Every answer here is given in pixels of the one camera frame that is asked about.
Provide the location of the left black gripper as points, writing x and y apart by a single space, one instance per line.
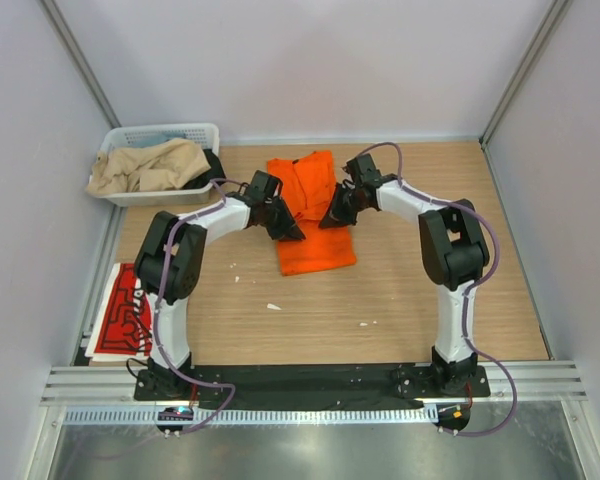
288 225

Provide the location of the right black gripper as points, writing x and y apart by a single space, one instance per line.
336 216

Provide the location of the orange t shirt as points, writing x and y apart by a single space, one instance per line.
309 184

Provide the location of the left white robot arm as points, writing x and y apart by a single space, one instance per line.
169 265

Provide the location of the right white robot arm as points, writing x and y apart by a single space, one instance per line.
454 254

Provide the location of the black t shirt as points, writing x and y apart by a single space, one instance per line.
215 172

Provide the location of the white plastic basket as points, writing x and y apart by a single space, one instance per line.
206 135

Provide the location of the beige t shirt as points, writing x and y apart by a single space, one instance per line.
164 167

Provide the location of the light blue cloth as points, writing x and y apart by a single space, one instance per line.
156 139

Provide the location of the red coca cola t shirt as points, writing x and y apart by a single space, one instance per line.
122 327

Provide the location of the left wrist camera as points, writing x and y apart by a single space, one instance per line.
263 187

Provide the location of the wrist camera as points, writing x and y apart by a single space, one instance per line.
263 187
363 172

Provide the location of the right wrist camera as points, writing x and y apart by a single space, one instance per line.
363 172

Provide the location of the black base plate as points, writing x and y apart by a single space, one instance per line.
329 387

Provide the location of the aluminium frame rail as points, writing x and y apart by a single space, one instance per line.
534 381

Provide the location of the white slotted cable duct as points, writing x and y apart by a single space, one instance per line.
163 416

